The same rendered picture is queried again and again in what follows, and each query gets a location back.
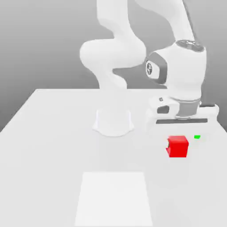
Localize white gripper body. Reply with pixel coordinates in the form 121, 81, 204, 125
153, 118, 209, 137

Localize small red cube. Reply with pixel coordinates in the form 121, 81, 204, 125
165, 135, 189, 158

